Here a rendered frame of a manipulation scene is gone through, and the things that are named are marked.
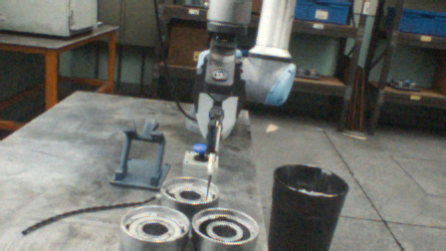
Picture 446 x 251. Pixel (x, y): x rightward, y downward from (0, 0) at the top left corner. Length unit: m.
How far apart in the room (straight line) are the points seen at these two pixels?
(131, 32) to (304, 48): 1.81
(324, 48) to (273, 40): 3.65
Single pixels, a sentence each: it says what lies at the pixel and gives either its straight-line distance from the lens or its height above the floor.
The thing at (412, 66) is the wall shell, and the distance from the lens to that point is 5.09.
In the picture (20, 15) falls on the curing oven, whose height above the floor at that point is 0.91.
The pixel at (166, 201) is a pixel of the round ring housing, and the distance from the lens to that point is 0.76.
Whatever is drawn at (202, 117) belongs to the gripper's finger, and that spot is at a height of 0.96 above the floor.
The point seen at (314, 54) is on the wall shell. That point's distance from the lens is 4.77.
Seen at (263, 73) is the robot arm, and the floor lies 1.00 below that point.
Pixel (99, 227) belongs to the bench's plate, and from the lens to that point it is 0.74.
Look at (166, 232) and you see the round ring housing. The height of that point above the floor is 0.82.
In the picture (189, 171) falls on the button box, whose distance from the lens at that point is 0.89.
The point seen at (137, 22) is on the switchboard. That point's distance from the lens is 4.51.
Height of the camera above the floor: 1.19
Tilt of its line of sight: 17 degrees down
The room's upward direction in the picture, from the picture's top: 6 degrees clockwise
